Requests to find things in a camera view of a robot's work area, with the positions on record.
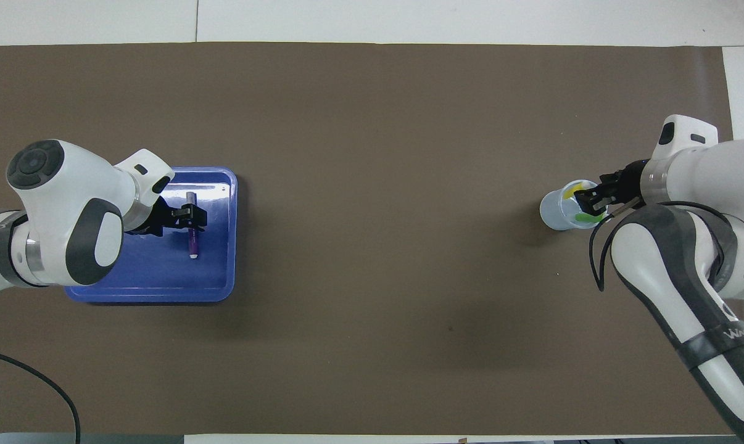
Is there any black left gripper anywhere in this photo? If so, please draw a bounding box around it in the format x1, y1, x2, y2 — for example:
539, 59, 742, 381
130, 196, 209, 238

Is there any blue plastic tray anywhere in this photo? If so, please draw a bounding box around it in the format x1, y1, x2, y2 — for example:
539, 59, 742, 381
64, 166, 238, 304

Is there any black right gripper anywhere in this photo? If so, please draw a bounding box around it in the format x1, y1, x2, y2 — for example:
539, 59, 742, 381
572, 159, 648, 217

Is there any clear plastic cup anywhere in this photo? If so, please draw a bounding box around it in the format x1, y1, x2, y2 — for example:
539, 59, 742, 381
539, 179, 609, 231

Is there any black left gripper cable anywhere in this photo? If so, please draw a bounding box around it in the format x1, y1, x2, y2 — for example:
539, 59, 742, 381
0, 347, 81, 444

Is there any purple marker pen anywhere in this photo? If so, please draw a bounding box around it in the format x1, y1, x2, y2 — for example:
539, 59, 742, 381
186, 192, 200, 259

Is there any brown table mat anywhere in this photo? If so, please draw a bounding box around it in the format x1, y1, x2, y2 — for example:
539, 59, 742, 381
0, 42, 744, 435

